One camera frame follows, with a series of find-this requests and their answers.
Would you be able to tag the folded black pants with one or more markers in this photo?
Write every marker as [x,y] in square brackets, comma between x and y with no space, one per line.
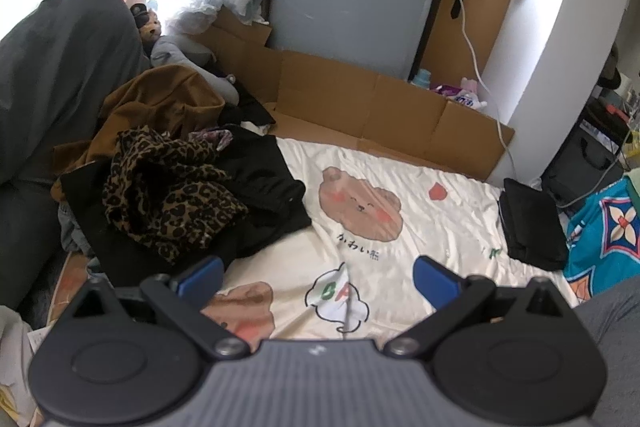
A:
[532,227]

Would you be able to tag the clear plastic bag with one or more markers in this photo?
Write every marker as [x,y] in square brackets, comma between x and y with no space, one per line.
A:
[182,12]

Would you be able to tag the dark grey pillow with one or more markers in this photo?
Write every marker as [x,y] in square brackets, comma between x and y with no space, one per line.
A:
[65,72]

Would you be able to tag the pink and white pouch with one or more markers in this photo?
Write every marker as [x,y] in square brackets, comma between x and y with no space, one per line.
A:
[462,96]

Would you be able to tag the white crumpled cloth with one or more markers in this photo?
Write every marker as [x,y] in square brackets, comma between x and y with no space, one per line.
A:
[17,357]

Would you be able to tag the teal patterned blanket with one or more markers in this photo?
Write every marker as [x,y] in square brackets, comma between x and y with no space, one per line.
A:
[605,227]

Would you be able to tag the small spotted plush toy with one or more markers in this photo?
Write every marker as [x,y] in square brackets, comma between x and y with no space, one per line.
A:
[147,24]

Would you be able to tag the green blanket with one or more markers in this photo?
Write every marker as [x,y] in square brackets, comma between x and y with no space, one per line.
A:
[634,184]

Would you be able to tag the brown cardboard sheet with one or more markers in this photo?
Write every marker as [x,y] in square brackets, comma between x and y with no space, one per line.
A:
[350,97]

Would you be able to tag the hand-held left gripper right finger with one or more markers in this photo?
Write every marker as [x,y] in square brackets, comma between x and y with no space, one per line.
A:
[435,283]

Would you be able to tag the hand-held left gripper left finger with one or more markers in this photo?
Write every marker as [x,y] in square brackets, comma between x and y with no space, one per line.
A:
[200,278]

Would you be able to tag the black bag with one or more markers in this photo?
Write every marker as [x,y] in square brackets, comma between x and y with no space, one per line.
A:
[585,162]

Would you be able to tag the leopard print garment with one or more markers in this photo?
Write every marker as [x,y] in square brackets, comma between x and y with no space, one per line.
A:
[175,207]

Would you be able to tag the person's grey trouser leg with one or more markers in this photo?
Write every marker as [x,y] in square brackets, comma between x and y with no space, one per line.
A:
[615,347]

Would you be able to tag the white bear print bed sheet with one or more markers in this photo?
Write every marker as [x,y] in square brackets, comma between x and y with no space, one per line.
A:
[450,217]

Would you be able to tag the tall cardboard panel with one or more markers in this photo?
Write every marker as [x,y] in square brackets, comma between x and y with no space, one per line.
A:
[495,22]

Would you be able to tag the brown garment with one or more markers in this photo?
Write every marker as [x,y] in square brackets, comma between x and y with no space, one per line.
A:
[160,97]

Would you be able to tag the light blue bottle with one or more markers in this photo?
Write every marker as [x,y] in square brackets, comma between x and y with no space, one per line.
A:
[421,78]

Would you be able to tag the grey plush toy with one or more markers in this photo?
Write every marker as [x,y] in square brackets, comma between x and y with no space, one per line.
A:
[175,49]

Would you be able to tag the purple floral garment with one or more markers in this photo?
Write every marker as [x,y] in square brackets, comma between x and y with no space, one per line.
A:
[212,138]

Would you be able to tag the black crumpled garment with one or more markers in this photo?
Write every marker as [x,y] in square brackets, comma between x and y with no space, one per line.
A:
[265,187]

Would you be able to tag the grey crumpled garment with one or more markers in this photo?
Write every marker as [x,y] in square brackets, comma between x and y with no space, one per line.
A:
[75,232]

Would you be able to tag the dark grey cushion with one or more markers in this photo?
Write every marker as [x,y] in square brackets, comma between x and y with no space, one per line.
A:
[25,247]

